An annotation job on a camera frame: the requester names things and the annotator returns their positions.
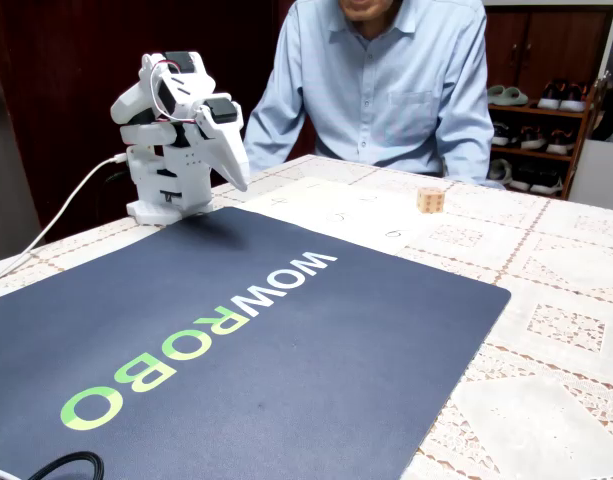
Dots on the dark blue WOWROBO mat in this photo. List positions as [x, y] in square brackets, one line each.
[286, 360]

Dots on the brown wooden cabinet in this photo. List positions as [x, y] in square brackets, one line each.
[551, 45]

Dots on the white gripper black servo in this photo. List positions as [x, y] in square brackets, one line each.
[221, 134]

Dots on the wooden shoe rack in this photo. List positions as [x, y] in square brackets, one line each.
[583, 135]

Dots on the cream paper sheet with numbers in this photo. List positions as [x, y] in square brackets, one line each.
[356, 220]

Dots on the grey white sneaker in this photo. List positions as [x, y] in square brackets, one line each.
[500, 172]

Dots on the dark white sneaker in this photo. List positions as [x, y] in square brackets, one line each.
[546, 184]
[522, 179]

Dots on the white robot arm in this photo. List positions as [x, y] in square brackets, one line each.
[156, 145]

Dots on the person in light blue shirt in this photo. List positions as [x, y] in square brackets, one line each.
[376, 85]

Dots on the green slipper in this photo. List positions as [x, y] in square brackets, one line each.
[511, 96]

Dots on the black orange white sneaker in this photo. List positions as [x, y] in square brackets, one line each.
[575, 100]
[551, 97]

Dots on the small dice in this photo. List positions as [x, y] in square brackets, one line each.
[430, 200]

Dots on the white lace tablecloth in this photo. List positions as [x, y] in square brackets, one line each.
[551, 300]

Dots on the white box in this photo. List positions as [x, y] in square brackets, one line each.
[598, 175]

